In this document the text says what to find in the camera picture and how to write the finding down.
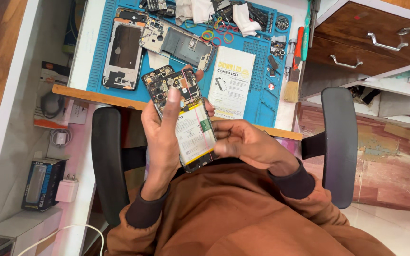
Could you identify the person's left hand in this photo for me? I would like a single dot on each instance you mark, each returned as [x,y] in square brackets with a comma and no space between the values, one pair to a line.
[155,142]

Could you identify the person's right hand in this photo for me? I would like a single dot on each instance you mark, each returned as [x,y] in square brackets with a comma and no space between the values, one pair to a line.
[258,145]

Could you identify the person's right fingers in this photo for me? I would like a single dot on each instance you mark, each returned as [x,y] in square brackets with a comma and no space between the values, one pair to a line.
[230,140]

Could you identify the smartphone with white battery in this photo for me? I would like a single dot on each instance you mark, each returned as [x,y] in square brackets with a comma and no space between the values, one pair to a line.
[194,131]

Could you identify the blue repair mat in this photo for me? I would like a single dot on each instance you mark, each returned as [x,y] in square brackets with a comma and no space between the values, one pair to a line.
[262,103]

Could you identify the white display packet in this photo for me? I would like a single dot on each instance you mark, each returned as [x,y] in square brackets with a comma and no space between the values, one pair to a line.
[231,81]

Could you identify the brown sweater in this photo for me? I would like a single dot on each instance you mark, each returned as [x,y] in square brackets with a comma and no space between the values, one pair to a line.
[226,213]

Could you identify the small black strip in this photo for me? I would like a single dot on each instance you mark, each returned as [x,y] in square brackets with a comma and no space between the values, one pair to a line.
[273,61]

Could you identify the black opened smartphone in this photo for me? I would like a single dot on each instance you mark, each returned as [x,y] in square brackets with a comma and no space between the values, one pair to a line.
[157,74]

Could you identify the silver screwdriver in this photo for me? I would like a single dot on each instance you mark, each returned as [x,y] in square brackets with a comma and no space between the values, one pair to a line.
[290,57]

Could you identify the heap of small phone parts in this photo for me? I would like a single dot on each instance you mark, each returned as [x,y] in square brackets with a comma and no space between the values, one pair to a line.
[278,48]

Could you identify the heap of coloured rubber bands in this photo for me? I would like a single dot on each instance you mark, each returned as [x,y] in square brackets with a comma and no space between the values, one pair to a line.
[222,33]

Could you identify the black office chair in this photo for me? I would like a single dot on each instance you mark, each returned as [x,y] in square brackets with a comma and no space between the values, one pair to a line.
[338,142]

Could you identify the white paper sheet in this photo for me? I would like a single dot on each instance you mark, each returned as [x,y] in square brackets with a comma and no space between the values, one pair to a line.
[157,59]

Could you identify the white crumpled cloth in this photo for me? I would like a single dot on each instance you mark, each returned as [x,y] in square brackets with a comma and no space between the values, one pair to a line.
[194,10]
[246,21]

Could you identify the heap of black phone parts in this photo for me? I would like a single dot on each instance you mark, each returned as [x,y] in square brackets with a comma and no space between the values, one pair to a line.
[260,16]

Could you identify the round dish of screws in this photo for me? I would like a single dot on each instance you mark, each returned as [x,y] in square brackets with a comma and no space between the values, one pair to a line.
[282,22]

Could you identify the grey metal tool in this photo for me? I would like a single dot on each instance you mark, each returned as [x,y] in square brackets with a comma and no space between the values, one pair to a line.
[314,21]

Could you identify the black keypad phone part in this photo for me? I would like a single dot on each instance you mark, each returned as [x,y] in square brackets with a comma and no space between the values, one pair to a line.
[156,5]

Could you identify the black phone rear cover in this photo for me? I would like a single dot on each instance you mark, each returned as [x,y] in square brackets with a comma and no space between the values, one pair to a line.
[132,15]

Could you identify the brown wooden drawer cabinet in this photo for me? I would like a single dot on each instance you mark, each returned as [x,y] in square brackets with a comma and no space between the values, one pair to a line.
[354,35]

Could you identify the white charger adapter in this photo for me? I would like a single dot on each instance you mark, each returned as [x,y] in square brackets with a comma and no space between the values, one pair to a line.
[67,190]

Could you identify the white shelf with items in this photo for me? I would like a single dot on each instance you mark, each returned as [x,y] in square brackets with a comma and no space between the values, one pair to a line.
[397,99]

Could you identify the white and orange box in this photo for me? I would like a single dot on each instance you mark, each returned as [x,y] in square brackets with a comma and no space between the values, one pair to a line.
[53,74]

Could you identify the black and blue box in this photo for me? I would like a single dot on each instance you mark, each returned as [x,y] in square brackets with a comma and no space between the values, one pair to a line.
[43,185]

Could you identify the grey phone middle frame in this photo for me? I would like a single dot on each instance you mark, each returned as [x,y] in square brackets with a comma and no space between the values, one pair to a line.
[180,44]

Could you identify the silver phone back frame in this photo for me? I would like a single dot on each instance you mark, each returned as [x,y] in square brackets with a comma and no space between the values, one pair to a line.
[124,49]

